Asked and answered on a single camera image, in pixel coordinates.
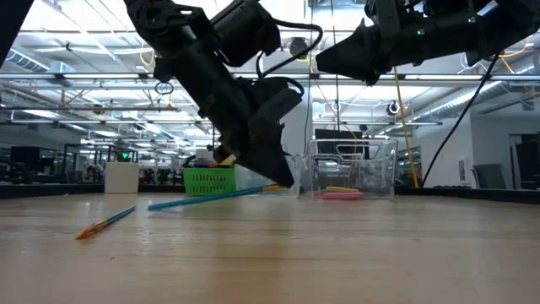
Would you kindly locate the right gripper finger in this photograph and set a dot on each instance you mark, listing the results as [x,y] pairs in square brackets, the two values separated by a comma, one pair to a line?
[354,55]

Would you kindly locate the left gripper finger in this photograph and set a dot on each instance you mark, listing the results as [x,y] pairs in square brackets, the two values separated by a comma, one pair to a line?
[223,156]
[270,162]

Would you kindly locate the yellow paint bottle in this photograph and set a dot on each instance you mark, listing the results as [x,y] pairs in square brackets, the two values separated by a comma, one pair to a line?
[228,162]

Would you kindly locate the purple paint bottle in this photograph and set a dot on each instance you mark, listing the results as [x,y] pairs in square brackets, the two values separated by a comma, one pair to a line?
[203,162]

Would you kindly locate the pink scissors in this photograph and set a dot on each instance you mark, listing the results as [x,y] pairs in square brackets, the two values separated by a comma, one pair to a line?
[352,196]
[322,196]

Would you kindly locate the orange scissors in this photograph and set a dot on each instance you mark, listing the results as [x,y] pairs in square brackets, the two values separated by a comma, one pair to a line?
[341,189]

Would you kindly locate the small clear plastic bin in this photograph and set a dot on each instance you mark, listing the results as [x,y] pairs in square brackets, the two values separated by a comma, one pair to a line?
[249,181]

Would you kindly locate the green plastic basket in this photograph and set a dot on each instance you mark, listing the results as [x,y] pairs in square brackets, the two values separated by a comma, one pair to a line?
[206,181]

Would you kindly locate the white building column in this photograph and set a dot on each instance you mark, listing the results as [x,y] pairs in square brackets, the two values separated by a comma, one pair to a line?
[304,126]

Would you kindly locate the black monitor screen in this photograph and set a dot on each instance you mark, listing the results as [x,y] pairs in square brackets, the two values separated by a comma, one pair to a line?
[325,143]
[25,157]

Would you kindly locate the large clear plastic bin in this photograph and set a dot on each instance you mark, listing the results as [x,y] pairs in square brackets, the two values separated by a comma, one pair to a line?
[350,169]

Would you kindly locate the green lit sign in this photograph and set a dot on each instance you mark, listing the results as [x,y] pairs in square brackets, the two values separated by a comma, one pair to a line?
[124,155]

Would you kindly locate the white cylindrical cup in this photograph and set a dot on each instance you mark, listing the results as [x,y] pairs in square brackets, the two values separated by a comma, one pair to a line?
[121,178]

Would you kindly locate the grey chair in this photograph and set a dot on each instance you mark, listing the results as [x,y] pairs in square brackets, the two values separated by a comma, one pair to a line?
[489,177]

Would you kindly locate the black aluminium table frame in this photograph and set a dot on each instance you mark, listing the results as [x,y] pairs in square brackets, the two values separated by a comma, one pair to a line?
[42,190]

